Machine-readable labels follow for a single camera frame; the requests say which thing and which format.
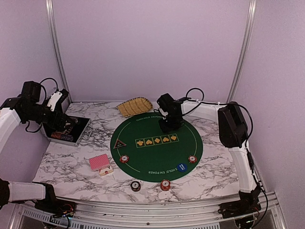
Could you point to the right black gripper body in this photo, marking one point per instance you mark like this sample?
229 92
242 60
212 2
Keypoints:
171 123

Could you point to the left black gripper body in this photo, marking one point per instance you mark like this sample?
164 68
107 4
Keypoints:
50 122

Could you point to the red backed card deck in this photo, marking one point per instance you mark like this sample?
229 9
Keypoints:
99 162

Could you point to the triangular all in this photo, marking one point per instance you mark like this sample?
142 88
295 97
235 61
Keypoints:
119 144

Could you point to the red poker chip stack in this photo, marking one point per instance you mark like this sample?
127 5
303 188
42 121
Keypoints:
165 185

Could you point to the black poker chip stack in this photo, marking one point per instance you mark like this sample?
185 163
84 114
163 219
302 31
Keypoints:
135 186

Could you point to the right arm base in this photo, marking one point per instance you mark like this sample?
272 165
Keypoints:
248 203

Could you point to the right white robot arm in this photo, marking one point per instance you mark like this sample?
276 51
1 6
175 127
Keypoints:
233 133

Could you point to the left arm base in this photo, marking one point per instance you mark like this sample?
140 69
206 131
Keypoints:
52 204

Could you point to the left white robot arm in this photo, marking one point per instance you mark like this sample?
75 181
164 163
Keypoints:
13 112

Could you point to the aluminium poker case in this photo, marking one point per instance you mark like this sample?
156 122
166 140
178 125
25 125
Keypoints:
79 132

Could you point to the orange purple chip row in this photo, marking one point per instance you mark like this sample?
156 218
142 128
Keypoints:
61 136

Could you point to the woven bamboo tray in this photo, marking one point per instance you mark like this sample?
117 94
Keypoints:
135 106

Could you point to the green round poker mat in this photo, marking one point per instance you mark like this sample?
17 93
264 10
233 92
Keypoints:
154 155

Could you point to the blue small blind button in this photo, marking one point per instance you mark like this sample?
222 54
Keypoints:
182 167

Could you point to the ace card box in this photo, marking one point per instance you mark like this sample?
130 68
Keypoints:
105 171

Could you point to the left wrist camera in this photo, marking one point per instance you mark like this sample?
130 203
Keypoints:
57 98

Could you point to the left aluminium frame post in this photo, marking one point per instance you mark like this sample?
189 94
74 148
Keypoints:
55 43

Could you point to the aluminium frame post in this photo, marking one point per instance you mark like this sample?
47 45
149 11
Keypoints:
244 48
55 43

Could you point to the front aluminium rail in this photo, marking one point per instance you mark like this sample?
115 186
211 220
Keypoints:
200 214

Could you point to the right aluminium frame post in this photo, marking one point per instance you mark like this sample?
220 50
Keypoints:
244 48

